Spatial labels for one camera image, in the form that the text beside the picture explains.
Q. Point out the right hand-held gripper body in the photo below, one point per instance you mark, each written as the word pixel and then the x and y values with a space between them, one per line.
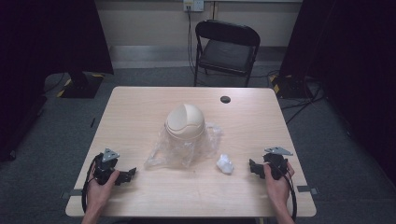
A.
pixel 275 163

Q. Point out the person's right hand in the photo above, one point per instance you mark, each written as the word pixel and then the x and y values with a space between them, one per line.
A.
pixel 276 190

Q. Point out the black folding chair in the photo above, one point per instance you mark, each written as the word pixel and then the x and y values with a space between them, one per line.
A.
pixel 225 53

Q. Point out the clear plastic bag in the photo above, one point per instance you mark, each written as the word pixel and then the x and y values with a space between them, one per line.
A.
pixel 162 155

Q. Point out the person's left hand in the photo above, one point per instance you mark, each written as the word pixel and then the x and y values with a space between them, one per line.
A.
pixel 99 193

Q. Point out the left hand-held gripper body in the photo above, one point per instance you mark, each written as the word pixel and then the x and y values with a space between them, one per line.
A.
pixel 105 168

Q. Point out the white wall socket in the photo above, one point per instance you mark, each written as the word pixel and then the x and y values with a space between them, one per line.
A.
pixel 193 5

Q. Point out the grey table edge bracket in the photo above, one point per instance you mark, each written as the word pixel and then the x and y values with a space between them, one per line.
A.
pixel 72 193
pixel 307 189

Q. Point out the black pen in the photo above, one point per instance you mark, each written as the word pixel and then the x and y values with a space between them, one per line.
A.
pixel 92 122

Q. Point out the black stand base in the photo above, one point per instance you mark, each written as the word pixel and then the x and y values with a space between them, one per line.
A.
pixel 81 86
pixel 289 87

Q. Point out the crumpled white paper ball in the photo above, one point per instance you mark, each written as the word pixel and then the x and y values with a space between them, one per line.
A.
pixel 225 164

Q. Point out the dark curtain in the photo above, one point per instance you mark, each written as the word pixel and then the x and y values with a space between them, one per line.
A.
pixel 348 62
pixel 46 46

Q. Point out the beige swing-lid trash bin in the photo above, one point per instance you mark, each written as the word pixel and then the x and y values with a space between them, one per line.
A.
pixel 185 122

